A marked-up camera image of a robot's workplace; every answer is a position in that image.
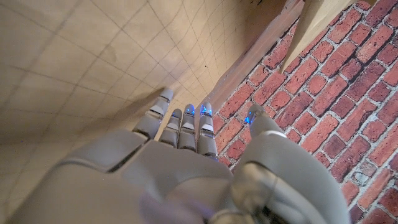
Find red brick print backdrop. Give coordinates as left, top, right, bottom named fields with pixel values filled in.
left=214, top=0, right=398, bottom=224

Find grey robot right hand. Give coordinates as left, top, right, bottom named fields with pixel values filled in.
left=6, top=88, right=352, bottom=224

